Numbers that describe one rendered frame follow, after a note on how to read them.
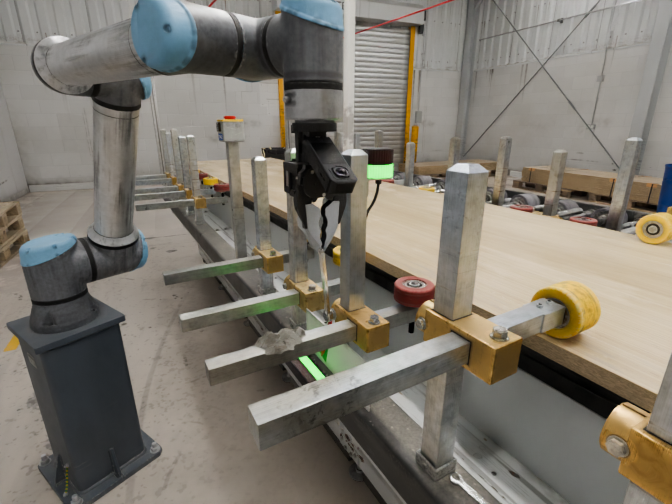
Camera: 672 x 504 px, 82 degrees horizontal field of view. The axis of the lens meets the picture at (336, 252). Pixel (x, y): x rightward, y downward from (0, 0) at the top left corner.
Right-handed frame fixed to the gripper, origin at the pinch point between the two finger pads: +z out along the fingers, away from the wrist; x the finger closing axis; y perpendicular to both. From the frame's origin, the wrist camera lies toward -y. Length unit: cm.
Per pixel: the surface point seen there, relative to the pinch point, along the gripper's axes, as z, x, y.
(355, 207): -5.9, -7.1, 0.6
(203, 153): 42, -145, 791
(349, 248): 1.5, -6.1, 0.8
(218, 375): 16.6, 19.8, -3.1
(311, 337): 15.2, 3.6, -2.6
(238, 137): -15, -9, 75
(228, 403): 101, -1, 94
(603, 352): 11.2, -27.8, -33.2
